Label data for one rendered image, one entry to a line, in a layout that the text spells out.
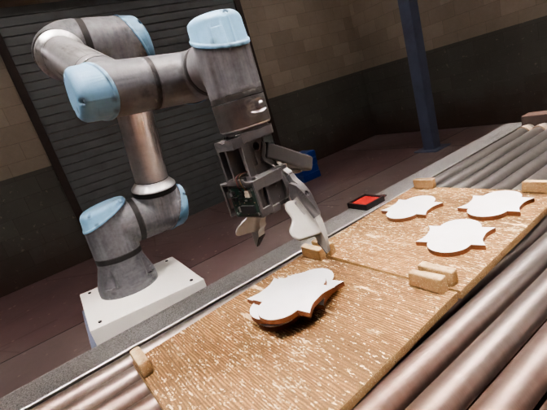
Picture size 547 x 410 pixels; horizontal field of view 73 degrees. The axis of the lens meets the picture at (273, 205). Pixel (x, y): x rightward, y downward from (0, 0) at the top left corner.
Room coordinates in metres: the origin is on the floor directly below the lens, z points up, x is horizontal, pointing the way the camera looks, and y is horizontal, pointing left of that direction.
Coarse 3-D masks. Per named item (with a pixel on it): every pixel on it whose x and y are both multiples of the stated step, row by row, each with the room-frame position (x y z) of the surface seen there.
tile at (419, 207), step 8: (400, 200) 0.89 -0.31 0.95; (408, 200) 0.87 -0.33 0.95; (416, 200) 0.86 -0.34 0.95; (424, 200) 0.84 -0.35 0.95; (432, 200) 0.83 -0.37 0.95; (392, 208) 0.85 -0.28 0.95; (400, 208) 0.83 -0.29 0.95; (408, 208) 0.82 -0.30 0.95; (416, 208) 0.81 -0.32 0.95; (424, 208) 0.79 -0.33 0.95; (432, 208) 0.79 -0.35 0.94; (392, 216) 0.80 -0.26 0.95; (400, 216) 0.79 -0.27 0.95; (408, 216) 0.78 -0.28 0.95; (416, 216) 0.78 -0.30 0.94; (424, 216) 0.76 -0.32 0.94
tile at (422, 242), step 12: (432, 228) 0.69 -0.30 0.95; (444, 228) 0.67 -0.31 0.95; (456, 228) 0.66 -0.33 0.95; (468, 228) 0.64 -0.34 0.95; (480, 228) 0.63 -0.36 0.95; (492, 228) 0.61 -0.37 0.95; (420, 240) 0.65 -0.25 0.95; (432, 240) 0.64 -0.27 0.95; (444, 240) 0.62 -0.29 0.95; (456, 240) 0.61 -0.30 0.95; (468, 240) 0.60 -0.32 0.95; (480, 240) 0.58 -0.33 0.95; (432, 252) 0.60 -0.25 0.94; (444, 252) 0.58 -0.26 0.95; (456, 252) 0.57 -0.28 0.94
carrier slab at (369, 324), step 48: (384, 288) 0.54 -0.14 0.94; (192, 336) 0.57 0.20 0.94; (240, 336) 0.53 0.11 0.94; (288, 336) 0.49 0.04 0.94; (336, 336) 0.46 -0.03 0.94; (384, 336) 0.43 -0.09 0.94; (192, 384) 0.45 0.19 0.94; (240, 384) 0.42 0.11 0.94; (288, 384) 0.40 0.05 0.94; (336, 384) 0.37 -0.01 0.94
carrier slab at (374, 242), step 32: (416, 192) 0.94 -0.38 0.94; (448, 192) 0.87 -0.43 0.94; (480, 192) 0.81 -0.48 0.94; (384, 224) 0.80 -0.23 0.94; (416, 224) 0.75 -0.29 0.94; (512, 224) 0.63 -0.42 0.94; (352, 256) 0.69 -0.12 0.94; (384, 256) 0.65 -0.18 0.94; (416, 256) 0.61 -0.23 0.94; (480, 256) 0.55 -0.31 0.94
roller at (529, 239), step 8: (544, 224) 0.63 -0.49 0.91; (536, 232) 0.62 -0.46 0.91; (544, 232) 0.63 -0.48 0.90; (528, 240) 0.60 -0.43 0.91; (520, 248) 0.59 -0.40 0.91; (512, 256) 0.57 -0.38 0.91; (504, 264) 0.56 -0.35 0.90; (496, 272) 0.54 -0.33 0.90; (488, 280) 0.53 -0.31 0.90; (480, 288) 0.52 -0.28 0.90; (472, 296) 0.51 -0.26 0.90; (456, 304) 0.49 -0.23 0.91; (464, 304) 0.50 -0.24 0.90; (448, 312) 0.48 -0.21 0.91; (440, 320) 0.47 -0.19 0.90; (432, 328) 0.46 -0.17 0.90; (424, 336) 0.45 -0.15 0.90; (416, 344) 0.44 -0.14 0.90; (408, 352) 0.43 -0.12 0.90; (400, 360) 0.42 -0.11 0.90; (392, 368) 0.41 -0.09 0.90
